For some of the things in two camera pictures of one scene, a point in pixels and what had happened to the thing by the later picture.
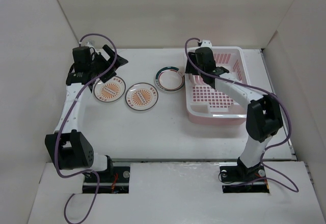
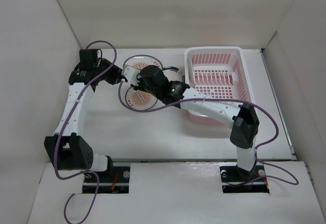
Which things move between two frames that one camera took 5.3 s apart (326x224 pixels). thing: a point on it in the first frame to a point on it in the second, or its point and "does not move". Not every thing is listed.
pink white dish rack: x=206 y=105 does not move
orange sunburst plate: x=141 y=96 does not move
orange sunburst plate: x=112 y=90 to x=139 y=61
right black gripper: x=188 y=67 to x=139 y=86
